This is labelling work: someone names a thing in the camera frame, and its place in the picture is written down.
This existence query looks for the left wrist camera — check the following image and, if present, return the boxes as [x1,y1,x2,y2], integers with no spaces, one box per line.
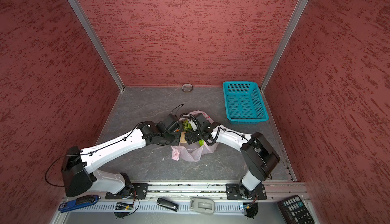
[157,114,182,135]

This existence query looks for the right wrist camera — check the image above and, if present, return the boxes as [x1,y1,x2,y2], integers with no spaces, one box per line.
[187,119,198,131]

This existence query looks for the beige brown fruit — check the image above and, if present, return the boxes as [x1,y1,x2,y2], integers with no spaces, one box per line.
[180,132,187,143]

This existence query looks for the teal plastic basket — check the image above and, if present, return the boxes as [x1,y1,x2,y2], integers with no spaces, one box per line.
[222,81,269,124]

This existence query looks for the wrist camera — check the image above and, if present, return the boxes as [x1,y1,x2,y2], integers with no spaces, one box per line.
[187,119,198,131]
[157,114,182,135]

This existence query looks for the blue utility tool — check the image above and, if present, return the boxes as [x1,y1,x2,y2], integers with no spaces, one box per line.
[58,195,100,213]

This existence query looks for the grey plastic handle device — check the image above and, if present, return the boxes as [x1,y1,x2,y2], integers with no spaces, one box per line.
[190,198,215,215]

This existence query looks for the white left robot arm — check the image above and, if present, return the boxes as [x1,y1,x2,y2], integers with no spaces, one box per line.
[61,114,183,199]

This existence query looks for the aluminium corner post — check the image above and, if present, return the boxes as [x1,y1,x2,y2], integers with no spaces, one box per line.
[260,0,309,94]
[67,0,126,92]

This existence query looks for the aluminium corner post right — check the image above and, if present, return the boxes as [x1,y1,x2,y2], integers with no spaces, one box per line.
[260,0,309,94]

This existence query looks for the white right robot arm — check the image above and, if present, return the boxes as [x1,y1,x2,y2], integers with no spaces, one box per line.
[181,113,280,199]

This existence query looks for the left circuit board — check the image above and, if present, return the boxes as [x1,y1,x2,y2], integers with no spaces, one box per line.
[115,202,134,211]

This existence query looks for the black calculator keypad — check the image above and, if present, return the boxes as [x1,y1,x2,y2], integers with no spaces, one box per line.
[277,195,315,224]

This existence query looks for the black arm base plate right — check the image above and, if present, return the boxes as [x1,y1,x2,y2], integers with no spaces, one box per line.
[225,183,267,201]

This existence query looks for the black remote stick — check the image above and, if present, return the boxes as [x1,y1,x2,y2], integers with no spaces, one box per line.
[156,198,179,212]

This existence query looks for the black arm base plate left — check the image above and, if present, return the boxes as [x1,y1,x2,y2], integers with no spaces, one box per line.
[105,183,149,200]

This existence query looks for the circuit board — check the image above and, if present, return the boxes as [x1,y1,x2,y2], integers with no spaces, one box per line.
[115,202,134,211]
[240,202,259,218]

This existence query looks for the aluminium front rail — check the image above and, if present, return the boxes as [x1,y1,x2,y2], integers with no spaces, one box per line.
[60,180,308,202]

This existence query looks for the right circuit board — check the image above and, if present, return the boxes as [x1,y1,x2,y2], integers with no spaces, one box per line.
[240,202,259,218]

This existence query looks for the pink plastic bag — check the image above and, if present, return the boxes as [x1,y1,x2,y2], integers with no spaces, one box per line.
[171,118,219,162]

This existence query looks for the aluminium corner post left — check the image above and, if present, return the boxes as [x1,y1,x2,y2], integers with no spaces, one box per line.
[67,0,126,92]

